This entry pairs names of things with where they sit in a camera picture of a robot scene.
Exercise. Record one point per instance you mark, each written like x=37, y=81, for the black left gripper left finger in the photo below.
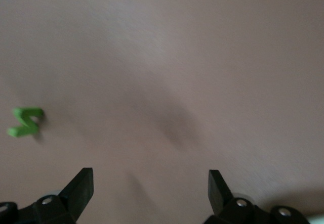
x=76, y=196

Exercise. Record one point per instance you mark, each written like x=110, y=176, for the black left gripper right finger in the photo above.
x=220, y=198

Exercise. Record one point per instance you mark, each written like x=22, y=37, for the green foam letter s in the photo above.
x=27, y=112

